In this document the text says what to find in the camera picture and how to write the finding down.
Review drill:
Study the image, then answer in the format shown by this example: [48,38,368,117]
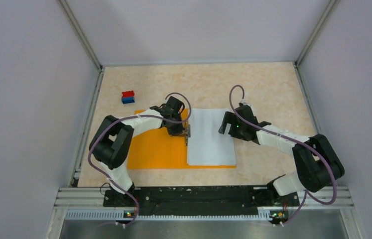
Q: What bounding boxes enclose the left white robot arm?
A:
[87,93,192,206]

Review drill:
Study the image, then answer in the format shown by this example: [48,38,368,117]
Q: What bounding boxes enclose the silver metal folder clip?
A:
[183,124,191,146]

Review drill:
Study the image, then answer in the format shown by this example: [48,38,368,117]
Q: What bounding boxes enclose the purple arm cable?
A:
[229,85,338,227]
[88,92,192,228]

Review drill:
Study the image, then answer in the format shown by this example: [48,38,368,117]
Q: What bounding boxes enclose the orange clip file folder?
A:
[126,109,238,170]

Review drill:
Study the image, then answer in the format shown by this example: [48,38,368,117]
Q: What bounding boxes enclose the white paper sheets stack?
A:
[187,108,237,168]

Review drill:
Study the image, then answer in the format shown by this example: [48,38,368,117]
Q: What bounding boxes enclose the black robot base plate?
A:
[103,185,300,216]

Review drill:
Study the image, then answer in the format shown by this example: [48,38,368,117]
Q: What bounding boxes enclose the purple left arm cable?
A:
[88,92,192,228]

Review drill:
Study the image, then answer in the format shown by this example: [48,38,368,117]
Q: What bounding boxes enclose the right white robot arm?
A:
[219,103,345,205]

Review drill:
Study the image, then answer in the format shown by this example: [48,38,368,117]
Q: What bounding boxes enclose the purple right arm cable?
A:
[229,85,338,227]

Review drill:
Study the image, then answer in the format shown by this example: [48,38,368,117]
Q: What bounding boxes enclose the white slotted cable duct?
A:
[65,209,272,221]

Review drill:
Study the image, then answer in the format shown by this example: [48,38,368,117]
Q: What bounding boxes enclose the red and blue toy brick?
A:
[121,91,135,104]

